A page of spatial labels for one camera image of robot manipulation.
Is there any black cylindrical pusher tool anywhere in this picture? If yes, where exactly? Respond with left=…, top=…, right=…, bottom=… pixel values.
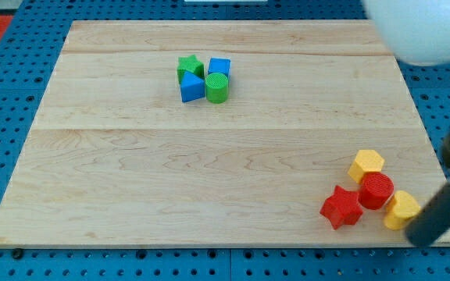
left=405, top=179, right=450, bottom=247

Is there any yellow heart block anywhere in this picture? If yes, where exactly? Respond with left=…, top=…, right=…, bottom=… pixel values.
left=383, top=190, right=421, bottom=230

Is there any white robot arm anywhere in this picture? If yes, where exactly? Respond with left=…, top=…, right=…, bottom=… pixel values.
left=362, top=0, right=450, bottom=247

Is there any wooden board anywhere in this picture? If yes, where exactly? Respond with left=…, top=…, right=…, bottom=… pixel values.
left=0, top=20, right=445, bottom=249

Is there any red cylinder block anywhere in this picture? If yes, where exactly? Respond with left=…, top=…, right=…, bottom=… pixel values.
left=359, top=173, right=395, bottom=210

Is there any yellow hexagon block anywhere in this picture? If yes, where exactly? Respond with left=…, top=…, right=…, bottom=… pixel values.
left=347, top=150, right=385, bottom=184

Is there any red star block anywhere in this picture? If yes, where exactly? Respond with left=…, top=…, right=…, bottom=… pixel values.
left=320, top=185, right=363, bottom=230

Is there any green cylinder block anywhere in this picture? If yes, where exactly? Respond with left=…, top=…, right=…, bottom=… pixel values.
left=205, top=73, right=229, bottom=104

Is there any blue cube block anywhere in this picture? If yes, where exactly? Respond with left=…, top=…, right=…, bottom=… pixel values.
left=208, top=57, right=231, bottom=78

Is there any blue triangle block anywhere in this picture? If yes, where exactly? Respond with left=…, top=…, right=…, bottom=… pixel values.
left=180, top=71, right=205, bottom=103

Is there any green star block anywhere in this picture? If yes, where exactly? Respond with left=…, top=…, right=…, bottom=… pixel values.
left=177, top=55, right=204, bottom=84

